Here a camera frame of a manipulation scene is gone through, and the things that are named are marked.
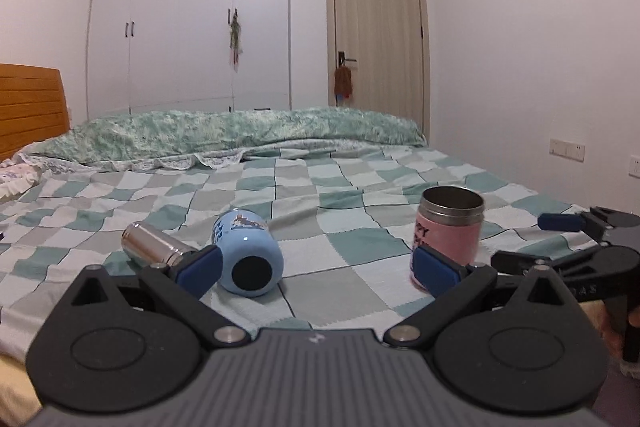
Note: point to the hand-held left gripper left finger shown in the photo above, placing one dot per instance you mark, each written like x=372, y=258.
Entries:
x=202, y=269

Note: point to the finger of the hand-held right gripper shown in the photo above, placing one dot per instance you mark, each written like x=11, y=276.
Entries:
x=510, y=258
x=560, y=222

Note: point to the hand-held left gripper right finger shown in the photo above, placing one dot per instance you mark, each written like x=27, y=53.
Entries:
x=434, y=274

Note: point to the light blue printed cup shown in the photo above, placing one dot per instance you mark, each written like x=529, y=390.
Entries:
x=248, y=252

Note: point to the pink steel-rimmed cup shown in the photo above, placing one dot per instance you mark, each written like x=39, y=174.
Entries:
x=450, y=232

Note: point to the silver steel cup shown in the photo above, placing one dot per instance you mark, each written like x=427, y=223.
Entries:
x=150, y=243

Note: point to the checkered bed sheet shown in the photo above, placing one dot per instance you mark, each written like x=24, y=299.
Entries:
x=320, y=217

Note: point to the green floral quilt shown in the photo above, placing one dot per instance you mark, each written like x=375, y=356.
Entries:
x=240, y=132

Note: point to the white floral pillow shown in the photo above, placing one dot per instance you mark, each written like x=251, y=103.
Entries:
x=17, y=177

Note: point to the green pink hanging ornament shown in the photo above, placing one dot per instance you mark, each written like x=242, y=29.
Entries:
x=235, y=39

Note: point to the wooden headboard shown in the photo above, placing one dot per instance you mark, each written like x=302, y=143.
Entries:
x=30, y=107

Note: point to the beige door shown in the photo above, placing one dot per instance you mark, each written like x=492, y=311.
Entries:
x=377, y=32

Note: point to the white wardrobe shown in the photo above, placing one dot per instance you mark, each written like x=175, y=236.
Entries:
x=185, y=7

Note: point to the cream wall switch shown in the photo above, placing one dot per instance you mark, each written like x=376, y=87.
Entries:
x=566, y=150

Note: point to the cream wall socket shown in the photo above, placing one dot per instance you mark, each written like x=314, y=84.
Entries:
x=634, y=167

